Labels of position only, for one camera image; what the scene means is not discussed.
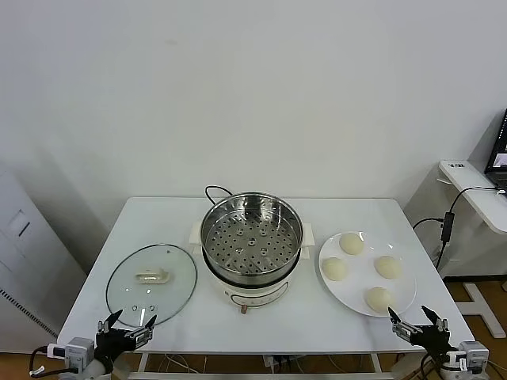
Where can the white table frame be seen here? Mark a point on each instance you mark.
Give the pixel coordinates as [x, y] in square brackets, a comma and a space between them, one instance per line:
[141, 362]

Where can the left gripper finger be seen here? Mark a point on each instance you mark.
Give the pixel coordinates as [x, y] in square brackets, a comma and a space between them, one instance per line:
[142, 335]
[107, 324]

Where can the black laptop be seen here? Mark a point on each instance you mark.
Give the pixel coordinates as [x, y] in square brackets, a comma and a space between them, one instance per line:
[500, 158]

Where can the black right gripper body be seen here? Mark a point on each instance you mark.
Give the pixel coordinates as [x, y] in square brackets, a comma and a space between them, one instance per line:
[433, 339]

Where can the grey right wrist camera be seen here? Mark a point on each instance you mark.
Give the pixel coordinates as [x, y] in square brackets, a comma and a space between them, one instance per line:
[475, 354]

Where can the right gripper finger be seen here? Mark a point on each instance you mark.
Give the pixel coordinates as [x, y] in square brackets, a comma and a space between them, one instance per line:
[440, 324]
[404, 330]

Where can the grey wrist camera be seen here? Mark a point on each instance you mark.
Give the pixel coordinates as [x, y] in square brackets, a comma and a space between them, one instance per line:
[475, 354]
[77, 351]

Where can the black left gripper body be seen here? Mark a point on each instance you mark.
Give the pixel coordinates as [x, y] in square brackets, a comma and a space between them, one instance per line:
[113, 344]

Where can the power strip under table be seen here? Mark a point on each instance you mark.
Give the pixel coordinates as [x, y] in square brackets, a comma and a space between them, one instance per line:
[279, 361]

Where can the grey cabinet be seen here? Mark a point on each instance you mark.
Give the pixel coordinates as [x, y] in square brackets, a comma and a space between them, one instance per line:
[24, 257]

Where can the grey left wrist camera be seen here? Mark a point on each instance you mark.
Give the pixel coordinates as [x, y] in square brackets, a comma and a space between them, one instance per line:
[77, 351]

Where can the white round plate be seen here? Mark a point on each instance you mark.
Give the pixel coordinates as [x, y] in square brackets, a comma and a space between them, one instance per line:
[356, 285]

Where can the white electric cooker pot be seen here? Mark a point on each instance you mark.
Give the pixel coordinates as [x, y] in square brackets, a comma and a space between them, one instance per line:
[257, 295]

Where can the stainless steel steamer basket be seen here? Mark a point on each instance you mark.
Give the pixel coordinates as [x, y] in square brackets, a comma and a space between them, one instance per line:
[253, 253]

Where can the white steamed baozi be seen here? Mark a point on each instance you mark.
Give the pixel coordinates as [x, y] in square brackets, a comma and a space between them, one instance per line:
[379, 299]
[388, 266]
[351, 243]
[334, 269]

